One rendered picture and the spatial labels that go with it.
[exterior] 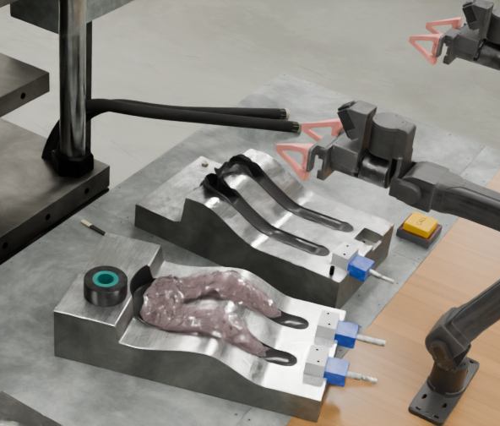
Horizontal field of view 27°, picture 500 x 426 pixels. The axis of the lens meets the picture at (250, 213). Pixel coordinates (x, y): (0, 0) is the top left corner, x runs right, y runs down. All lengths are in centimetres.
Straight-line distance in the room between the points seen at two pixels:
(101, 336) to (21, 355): 17
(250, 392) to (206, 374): 8
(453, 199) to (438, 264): 57
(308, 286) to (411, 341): 23
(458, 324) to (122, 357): 61
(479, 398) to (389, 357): 19
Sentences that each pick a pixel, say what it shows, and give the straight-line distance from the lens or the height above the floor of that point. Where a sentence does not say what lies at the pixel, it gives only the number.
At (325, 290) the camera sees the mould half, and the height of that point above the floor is 86.
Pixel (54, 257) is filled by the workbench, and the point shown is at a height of 80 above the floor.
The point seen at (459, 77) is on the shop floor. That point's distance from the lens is 503.
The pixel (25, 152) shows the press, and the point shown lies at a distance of 256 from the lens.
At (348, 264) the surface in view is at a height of 90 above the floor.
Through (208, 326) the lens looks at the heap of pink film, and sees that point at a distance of 185.
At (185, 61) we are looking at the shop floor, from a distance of 481.
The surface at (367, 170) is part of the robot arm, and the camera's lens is 177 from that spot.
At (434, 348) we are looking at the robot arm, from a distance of 188.
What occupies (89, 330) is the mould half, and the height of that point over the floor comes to 88.
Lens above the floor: 212
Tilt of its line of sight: 34 degrees down
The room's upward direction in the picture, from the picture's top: 7 degrees clockwise
